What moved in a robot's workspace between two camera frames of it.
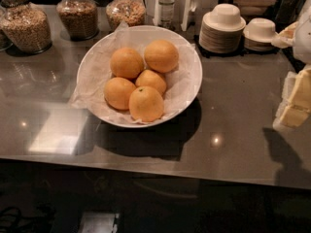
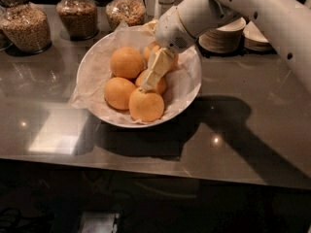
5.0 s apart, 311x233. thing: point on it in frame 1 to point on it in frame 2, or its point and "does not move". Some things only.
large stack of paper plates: (221, 38) does not move
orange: (146, 104) does not move
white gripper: (303, 38) to (170, 32)
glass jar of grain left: (26, 25) does not move
